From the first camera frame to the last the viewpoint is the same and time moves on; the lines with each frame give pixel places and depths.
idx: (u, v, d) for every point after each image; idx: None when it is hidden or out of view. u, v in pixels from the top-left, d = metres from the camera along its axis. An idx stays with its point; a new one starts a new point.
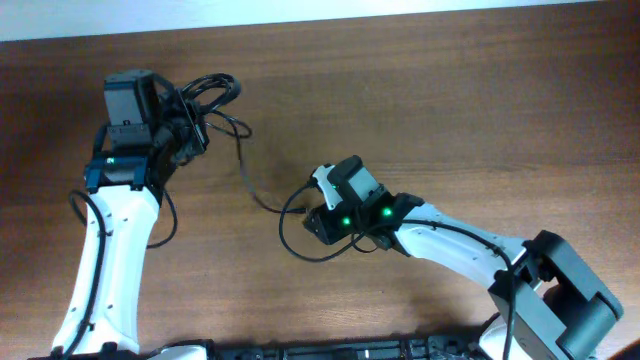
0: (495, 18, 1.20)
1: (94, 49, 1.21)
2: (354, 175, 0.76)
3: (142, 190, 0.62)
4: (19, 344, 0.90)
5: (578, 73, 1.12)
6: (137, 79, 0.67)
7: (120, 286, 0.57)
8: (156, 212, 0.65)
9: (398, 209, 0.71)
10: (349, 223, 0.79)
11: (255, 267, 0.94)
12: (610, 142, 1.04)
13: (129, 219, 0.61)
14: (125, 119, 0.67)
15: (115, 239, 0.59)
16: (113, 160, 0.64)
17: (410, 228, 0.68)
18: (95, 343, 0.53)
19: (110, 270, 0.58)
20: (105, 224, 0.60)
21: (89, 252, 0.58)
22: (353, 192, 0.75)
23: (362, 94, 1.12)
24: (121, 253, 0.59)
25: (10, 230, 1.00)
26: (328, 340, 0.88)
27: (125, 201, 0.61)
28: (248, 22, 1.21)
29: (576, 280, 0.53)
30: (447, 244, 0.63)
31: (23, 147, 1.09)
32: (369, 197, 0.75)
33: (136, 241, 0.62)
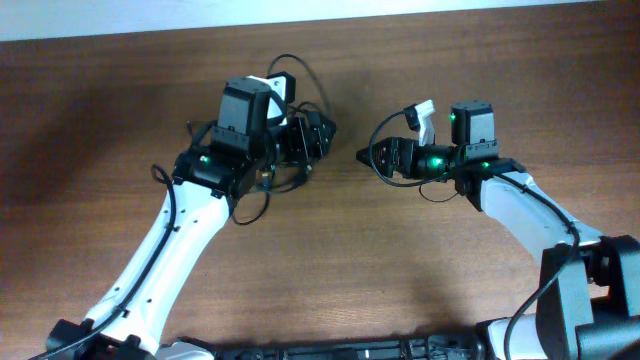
0: (495, 18, 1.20)
1: (94, 49, 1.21)
2: (483, 115, 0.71)
3: (220, 198, 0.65)
4: (19, 345, 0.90)
5: (578, 74, 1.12)
6: (257, 94, 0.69)
7: (167, 284, 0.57)
8: (223, 222, 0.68)
9: (496, 166, 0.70)
10: (440, 162, 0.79)
11: (255, 268, 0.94)
12: (610, 143, 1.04)
13: (199, 221, 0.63)
14: (231, 124, 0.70)
15: (179, 235, 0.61)
16: (205, 160, 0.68)
17: (497, 184, 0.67)
18: (122, 330, 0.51)
19: (165, 264, 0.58)
20: (177, 218, 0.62)
21: (152, 239, 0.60)
22: (468, 130, 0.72)
23: (363, 94, 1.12)
24: (180, 250, 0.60)
25: (11, 230, 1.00)
26: (328, 340, 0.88)
27: (204, 203, 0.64)
28: (247, 22, 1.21)
29: (631, 293, 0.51)
30: (527, 207, 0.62)
31: (24, 147, 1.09)
32: (478, 145, 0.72)
33: (195, 246, 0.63)
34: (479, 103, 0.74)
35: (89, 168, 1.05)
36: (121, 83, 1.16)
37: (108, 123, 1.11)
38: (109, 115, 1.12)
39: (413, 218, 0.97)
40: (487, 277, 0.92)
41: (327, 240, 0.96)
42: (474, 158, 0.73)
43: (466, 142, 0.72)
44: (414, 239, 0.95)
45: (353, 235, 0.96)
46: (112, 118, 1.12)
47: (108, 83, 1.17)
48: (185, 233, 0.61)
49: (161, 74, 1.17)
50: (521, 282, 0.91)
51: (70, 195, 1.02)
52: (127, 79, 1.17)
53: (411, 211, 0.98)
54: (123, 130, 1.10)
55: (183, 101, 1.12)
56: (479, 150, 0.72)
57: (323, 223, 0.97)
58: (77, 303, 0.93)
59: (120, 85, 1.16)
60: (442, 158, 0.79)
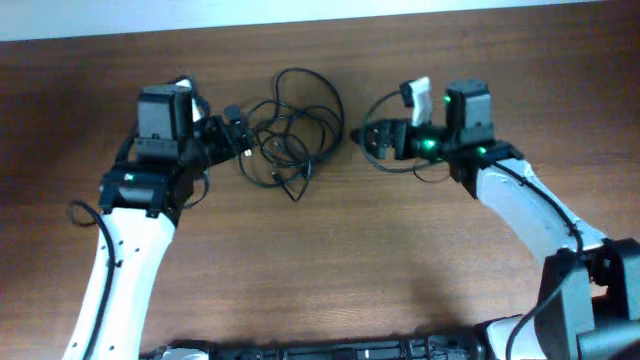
0: (496, 18, 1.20)
1: (93, 49, 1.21)
2: (481, 98, 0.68)
3: (156, 216, 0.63)
4: (21, 344, 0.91)
5: (577, 74, 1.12)
6: (174, 95, 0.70)
7: (125, 324, 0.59)
8: (170, 236, 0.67)
9: (492, 152, 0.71)
10: (434, 145, 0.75)
11: (255, 268, 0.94)
12: (610, 143, 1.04)
13: (140, 249, 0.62)
14: (155, 133, 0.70)
15: (124, 273, 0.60)
16: (131, 177, 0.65)
17: (497, 174, 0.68)
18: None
19: (117, 305, 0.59)
20: (115, 254, 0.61)
21: (98, 283, 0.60)
22: (465, 115, 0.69)
23: (363, 95, 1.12)
24: (130, 287, 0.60)
25: (10, 231, 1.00)
26: (328, 340, 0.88)
27: (138, 229, 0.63)
28: (248, 22, 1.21)
29: (634, 298, 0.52)
30: (529, 204, 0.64)
31: (24, 147, 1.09)
32: (475, 129, 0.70)
33: (144, 274, 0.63)
34: (476, 83, 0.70)
35: (89, 168, 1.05)
36: (121, 83, 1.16)
37: (107, 123, 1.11)
38: (109, 116, 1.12)
39: (413, 218, 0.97)
40: (487, 277, 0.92)
41: (327, 240, 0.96)
42: (470, 142, 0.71)
43: (462, 126, 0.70)
44: (414, 239, 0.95)
45: (352, 235, 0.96)
46: (112, 118, 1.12)
47: (107, 83, 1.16)
48: (129, 268, 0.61)
49: (161, 74, 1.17)
50: (520, 282, 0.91)
51: (70, 195, 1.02)
52: (126, 79, 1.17)
53: (412, 211, 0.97)
54: (123, 130, 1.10)
55: None
56: (475, 135, 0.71)
57: (323, 223, 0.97)
58: (77, 302, 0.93)
59: (120, 85, 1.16)
60: (435, 141, 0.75)
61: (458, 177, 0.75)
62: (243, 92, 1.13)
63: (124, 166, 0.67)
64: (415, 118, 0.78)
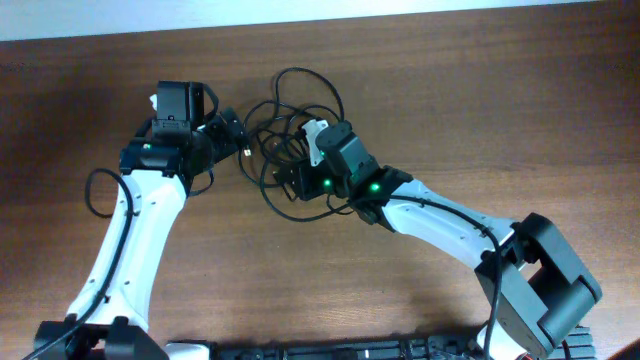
0: (495, 19, 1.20)
1: (93, 49, 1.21)
2: (350, 142, 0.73)
3: (172, 178, 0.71)
4: (19, 345, 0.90)
5: (577, 73, 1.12)
6: (189, 84, 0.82)
7: (140, 265, 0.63)
8: (182, 199, 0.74)
9: (385, 184, 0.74)
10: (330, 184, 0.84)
11: (255, 268, 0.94)
12: (610, 142, 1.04)
13: (157, 203, 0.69)
14: (171, 115, 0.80)
15: (141, 220, 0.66)
16: (148, 147, 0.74)
17: (398, 204, 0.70)
18: (106, 313, 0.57)
19: (133, 247, 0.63)
20: (134, 205, 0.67)
21: (116, 228, 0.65)
22: (344, 163, 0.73)
23: (362, 94, 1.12)
24: (146, 233, 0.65)
25: (10, 231, 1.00)
26: (328, 340, 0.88)
27: (155, 186, 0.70)
28: (246, 23, 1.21)
29: (560, 264, 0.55)
30: (434, 221, 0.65)
31: (24, 148, 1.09)
32: (359, 168, 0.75)
33: (158, 226, 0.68)
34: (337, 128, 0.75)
35: (89, 168, 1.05)
36: (121, 83, 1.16)
37: (107, 123, 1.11)
38: (108, 116, 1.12)
39: None
40: None
41: (326, 240, 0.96)
42: (358, 184, 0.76)
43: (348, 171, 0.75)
44: (413, 239, 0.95)
45: (352, 235, 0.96)
46: (112, 118, 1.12)
47: (107, 83, 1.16)
48: (146, 217, 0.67)
49: (160, 74, 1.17)
50: None
51: (69, 195, 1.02)
52: (126, 79, 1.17)
53: None
54: (123, 130, 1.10)
55: None
56: (362, 173, 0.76)
57: (322, 222, 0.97)
58: None
59: (120, 85, 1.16)
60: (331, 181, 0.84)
61: (367, 217, 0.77)
62: (242, 92, 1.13)
63: (142, 139, 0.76)
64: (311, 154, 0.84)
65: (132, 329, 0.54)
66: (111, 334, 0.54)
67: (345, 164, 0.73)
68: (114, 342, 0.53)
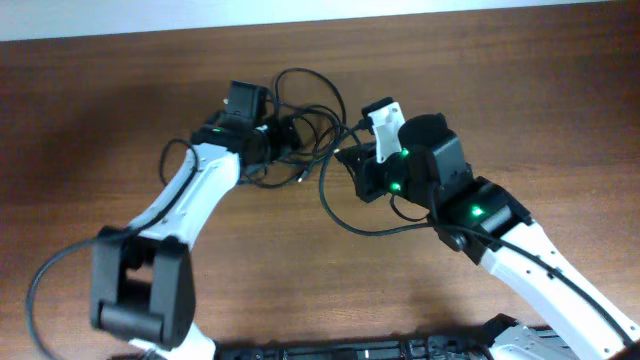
0: (494, 19, 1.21)
1: (93, 49, 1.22)
2: (448, 143, 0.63)
3: (233, 153, 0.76)
4: (17, 345, 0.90)
5: (577, 74, 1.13)
6: (258, 87, 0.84)
7: (197, 205, 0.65)
8: (235, 174, 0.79)
9: (486, 208, 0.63)
10: (399, 188, 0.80)
11: (255, 267, 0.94)
12: (610, 143, 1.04)
13: (218, 167, 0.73)
14: (237, 111, 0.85)
15: (204, 176, 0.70)
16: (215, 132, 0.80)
17: (515, 261, 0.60)
18: (162, 231, 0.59)
19: (193, 192, 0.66)
20: (199, 164, 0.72)
21: (180, 177, 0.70)
22: (437, 169, 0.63)
23: (363, 94, 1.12)
24: (208, 187, 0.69)
25: (9, 230, 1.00)
26: (328, 340, 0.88)
27: (219, 156, 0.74)
28: (247, 23, 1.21)
29: None
30: (557, 295, 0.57)
31: (25, 147, 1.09)
32: (449, 178, 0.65)
33: (214, 187, 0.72)
34: (426, 125, 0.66)
35: (88, 168, 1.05)
36: (121, 83, 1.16)
37: (107, 122, 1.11)
38: (109, 115, 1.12)
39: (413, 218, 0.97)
40: (486, 277, 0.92)
41: (326, 241, 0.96)
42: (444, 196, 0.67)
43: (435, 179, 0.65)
44: (413, 239, 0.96)
45: (351, 236, 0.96)
46: (112, 117, 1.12)
47: (107, 82, 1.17)
48: (209, 174, 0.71)
49: (161, 74, 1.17)
50: None
51: (70, 194, 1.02)
52: (126, 79, 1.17)
53: (411, 211, 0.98)
54: (122, 130, 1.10)
55: (183, 101, 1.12)
56: (451, 184, 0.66)
57: (322, 223, 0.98)
58: (76, 302, 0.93)
59: (120, 84, 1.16)
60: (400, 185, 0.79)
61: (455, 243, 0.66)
62: None
63: (210, 126, 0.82)
64: (379, 149, 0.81)
65: (182, 244, 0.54)
66: (160, 247, 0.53)
67: (434, 167, 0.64)
68: (162, 254, 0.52)
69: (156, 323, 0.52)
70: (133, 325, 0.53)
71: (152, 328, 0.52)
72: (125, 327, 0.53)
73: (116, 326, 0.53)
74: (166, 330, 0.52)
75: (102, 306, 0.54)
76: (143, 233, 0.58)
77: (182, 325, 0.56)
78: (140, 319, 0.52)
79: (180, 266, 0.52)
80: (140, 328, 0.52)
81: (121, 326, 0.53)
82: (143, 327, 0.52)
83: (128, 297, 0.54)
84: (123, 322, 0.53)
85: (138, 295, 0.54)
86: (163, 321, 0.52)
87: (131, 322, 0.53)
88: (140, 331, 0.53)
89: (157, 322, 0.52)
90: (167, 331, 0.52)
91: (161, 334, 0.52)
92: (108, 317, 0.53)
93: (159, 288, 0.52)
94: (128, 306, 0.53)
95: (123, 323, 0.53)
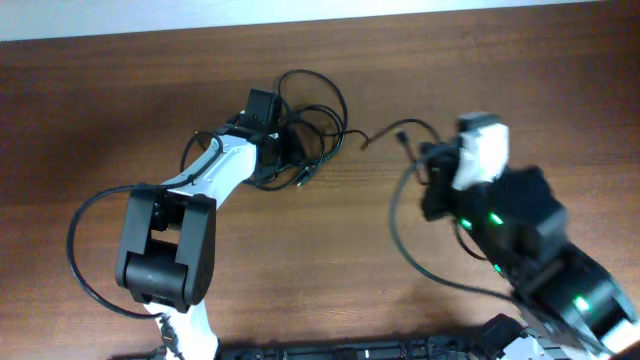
0: (494, 19, 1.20)
1: (92, 49, 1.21)
2: (556, 220, 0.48)
3: (253, 146, 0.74)
4: (19, 344, 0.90)
5: (577, 73, 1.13)
6: (275, 95, 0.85)
7: (223, 178, 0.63)
8: (250, 170, 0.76)
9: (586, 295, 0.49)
10: (469, 227, 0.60)
11: (255, 267, 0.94)
12: (610, 142, 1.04)
13: (241, 153, 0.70)
14: (255, 114, 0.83)
15: (228, 157, 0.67)
16: (234, 129, 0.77)
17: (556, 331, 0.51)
18: (192, 191, 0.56)
19: (220, 166, 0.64)
20: (224, 147, 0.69)
21: (206, 154, 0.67)
22: (540, 250, 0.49)
23: (363, 94, 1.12)
24: (231, 166, 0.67)
25: (10, 230, 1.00)
26: (328, 340, 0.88)
27: (241, 146, 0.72)
28: (246, 22, 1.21)
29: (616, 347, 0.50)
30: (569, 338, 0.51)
31: (25, 147, 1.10)
32: (549, 238, 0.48)
33: (236, 171, 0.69)
34: (517, 177, 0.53)
35: (89, 168, 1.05)
36: (120, 83, 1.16)
37: (107, 123, 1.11)
38: (109, 115, 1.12)
39: (413, 218, 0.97)
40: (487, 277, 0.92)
41: (326, 240, 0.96)
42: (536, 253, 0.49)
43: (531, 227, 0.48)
44: None
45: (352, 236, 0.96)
46: (113, 118, 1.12)
47: (107, 82, 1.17)
48: (232, 155, 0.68)
49: (161, 74, 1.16)
50: None
51: (70, 194, 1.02)
52: (126, 79, 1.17)
53: (411, 211, 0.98)
54: (123, 130, 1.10)
55: (182, 101, 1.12)
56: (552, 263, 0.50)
57: (322, 222, 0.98)
58: (76, 302, 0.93)
59: (120, 84, 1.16)
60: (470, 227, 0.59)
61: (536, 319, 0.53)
62: (242, 92, 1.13)
63: (228, 125, 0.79)
64: (458, 179, 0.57)
65: (211, 201, 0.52)
66: (189, 201, 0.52)
67: (538, 245, 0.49)
68: (191, 207, 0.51)
69: (180, 279, 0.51)
70: (156, 281, 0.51)
71: (175, 284, 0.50)
72: (148, 284, 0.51)
73: (138, 282, 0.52)
74: (189, 285, 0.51)
75: (127, 260, 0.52)
76: (172, 191, 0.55)
77: (202, 287, 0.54)
78: (164, 275, 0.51)
79: (209, 218, 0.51)
80: (163, 284, 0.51)
81: (144, 282, 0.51)
82: (167, 281, 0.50)
83: (153, 253, 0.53)
84: (146, 277, 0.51)
85: (163, 253, 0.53)
86: (187, 274, 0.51)
87: (154, 277, 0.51)
88: (162, 287, 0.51)
89: (181, 277, 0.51)
90: (190, 287, 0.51)
91: (183, 290, 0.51)
92: (131, 272, 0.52)
93: (186, 240, 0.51)
94: (152, 261, 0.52)
95: (146, 279, 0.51)
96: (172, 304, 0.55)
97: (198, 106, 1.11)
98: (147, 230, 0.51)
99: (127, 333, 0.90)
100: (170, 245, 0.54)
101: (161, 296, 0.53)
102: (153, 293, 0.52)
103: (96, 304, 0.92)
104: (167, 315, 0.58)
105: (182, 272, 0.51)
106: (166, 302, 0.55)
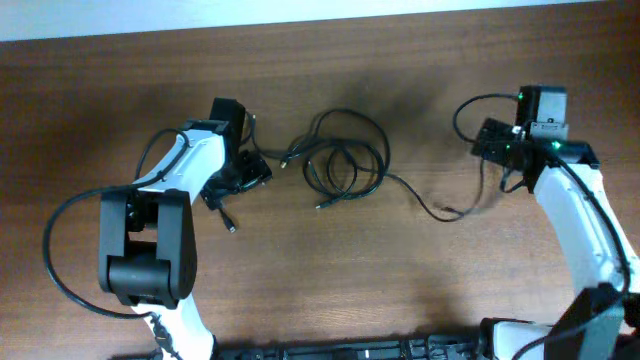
0: (494, 19, 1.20)
1: (91, 49, 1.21)
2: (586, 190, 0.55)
3: (218, 136, 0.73)
4: (19, 345, 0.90)
5: (576, 73, 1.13)
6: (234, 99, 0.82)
7: (191, 172, 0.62)
8: (220, 162, 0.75)
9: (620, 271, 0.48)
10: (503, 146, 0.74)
11: (255, 267, 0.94)
12: (610, 142, 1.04)
13: (207, 144, 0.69)
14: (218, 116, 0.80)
15: (196, 150, 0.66)
16: (199, 124, 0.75)
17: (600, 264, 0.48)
18: (162, 187, 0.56)
19: (187, 160, 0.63)
20: (188, 139, 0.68)
21: (171, 150, 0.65)
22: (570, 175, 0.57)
23: (362, 95, 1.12)
24: (199, 158, 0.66)
25: (11, 230, 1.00)
26: (328, 340, 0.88)
27: (206, 137, 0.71)
28: (246, 23, 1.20)
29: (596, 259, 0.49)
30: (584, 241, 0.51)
31: (25, 148, 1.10)
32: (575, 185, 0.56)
33: (204, 164, 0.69)
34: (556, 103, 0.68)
35: (88, 168, 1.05)
36: (120, 83, 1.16)
37: (106, 123, 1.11)
38: (109, 115, 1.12)
39: (413, 218, 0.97)
40: (487, 277, 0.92)
41: (326, 240, 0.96)
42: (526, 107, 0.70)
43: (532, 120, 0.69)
44: (413, 239, 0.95)
45: (352, 235, 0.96)
46: (112, 117, 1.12)
47: (106, 83, 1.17)
48: (199, 148, 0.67)
49: (160, 74, 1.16)
50: (521, 282, 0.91)
51: (70, 194, 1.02)
52: (125, 79, 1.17)
53: (410, 211, 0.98)
54: (122, 130, 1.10)
55: (182, 102, 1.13)
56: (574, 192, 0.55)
57: (323, 222, 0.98)
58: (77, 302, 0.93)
59: (119, 85, 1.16)
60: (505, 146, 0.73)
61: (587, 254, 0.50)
62: (242, 93, 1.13)
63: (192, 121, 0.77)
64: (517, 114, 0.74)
65: (183, 193, 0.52)
66: (162, 196, 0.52)
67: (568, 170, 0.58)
68: (164, 201, 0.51)
69: (164, 274, 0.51)
70: (141, 279, 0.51)
71: (160, 281, 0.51)
72: (132, 283, 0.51)
73: (122, 283, 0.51)
74: (174, 279, 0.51)
75: (108, 263, 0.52)
76: (143, 189, 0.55)
77: (188, 281, 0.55)
78: (148, 272, 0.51)
79: (183, 211, 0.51)
80: (147, 281, 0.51)
81: (128, 282, 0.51)
82: (150, 278, 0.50)
83: (134, 253, 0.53)
84: (129, 277, 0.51)
85: (144, 252, 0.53)
86: (170, 268, 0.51)
87: (138, 276, 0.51)
88: (147, 285, 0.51)
89: (165, 272, 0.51)
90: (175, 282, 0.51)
91: (169, 285, 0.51)
92: (114, 274, 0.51)
93: (165, 236, 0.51)
94: (134, 261, 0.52)
95: (130, 278, 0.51)
96: (161, 301, 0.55)
97: (198, 106, 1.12)
98: (122, 232, 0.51)
99: (128, 332, 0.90)
100: (149, 244, 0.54)
101: (148, 295, 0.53)
102: (139, 292, 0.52)
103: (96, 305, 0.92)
104: (157, 314, 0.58)
105: (165, 268, 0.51)
106: (154, 300, 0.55)
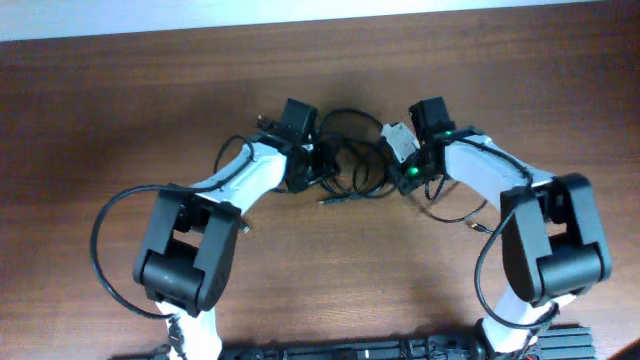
0: (495, 18, 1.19)
1: (90, 49, 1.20)
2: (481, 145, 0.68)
3: (282, 155, 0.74)
4: (20, 344, 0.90)
5: (576, 74, 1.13)
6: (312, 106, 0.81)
7: (249, 187, 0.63)
8: (272, 181, 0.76)
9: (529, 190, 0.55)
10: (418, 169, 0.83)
11: (255, 267, 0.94)
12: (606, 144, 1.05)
13: (270, 164, 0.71)
14: (289, 123, 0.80)
15: (256, 166, 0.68)
16: (270, 137, 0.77)
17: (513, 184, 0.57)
18: (219, 197, 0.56)
19: (249, 177, 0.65)
20: (255, 156, 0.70)
21: (233, 161, 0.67)
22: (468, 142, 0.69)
23: (363, 95, 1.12)
24: (258, 176, 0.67)
25: (11, 230, 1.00)
26: (328, 340, 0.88)
27: (271, 156, 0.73)
28: (246, 23, 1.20)
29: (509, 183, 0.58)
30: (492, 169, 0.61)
31: (25, 148, 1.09)
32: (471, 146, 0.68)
33: (260, 182, 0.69)
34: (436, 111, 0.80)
35: (89, 168, 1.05)
36: (120, 83, 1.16)
37: (106, 123, 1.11)
38: (109, 115, 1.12)
39: (413, 218, 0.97)
40: (487, 276, 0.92)
41: (326, 240, 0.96)
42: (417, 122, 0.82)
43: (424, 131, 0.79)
44: (414, 239, 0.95)
45: (352, 235, 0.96)
46: (112, 118, 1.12)
47: (106, 83, 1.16)
48: (261, 165, 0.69)
49: (160, 74, 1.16)
50: None
51: (71, 194, 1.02)
52: (124, 79, 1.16)
53: (411, 211, 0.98)
54: (123, 130, 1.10)
55: (183, 102, 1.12)
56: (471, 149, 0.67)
57: (323, 222, 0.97)
58: (76, 302, 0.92)
59: (119, 85, 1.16)
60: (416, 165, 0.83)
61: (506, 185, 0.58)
62: (242, 94, 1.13)
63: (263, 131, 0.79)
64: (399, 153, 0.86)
65: (235, 210, 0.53)
66: (215, 207, 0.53)
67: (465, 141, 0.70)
68: (216, 213, 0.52)
69: (194, 284, 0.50)
70: (172, 282, 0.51)
71: (189, 288, 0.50)
72: (162, 284, 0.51)
73: (154, 282, 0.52)
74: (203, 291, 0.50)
75: (146, 258, 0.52)
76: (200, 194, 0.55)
77: (215, 294, 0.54)
78: (180, 278, 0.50)
79: (230, 227, 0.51)
80: (177, 285, 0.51)
81: (160, 283, 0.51)
82: (180, 283, 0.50)
83: (171, 254, 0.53)
84: (162, 277, 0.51)
85: (180, 255, 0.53)
86: (203, 278, 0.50)
87: (170, 278, 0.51)
88: (176, 289, 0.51)
89: (196, 282, 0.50)
90: (204, 292, 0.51)
91: (197, 295, 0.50)
92: (148, 270, 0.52)
93: (205, 244, 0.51)
94: (172, 263, 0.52)
95: (162, 279, 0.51)
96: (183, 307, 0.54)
97: (198, 107, 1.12)
98: (169, 234, 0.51)
99: (128, 332, 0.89)
100: (186, 246, 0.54)
101: (174, 298, 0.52)
102: (167, 293, 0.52)
103: (96, 305, 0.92)
104: (176, 316, 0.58)
105: (198, 277, 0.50)
106: (178, 303, 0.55)
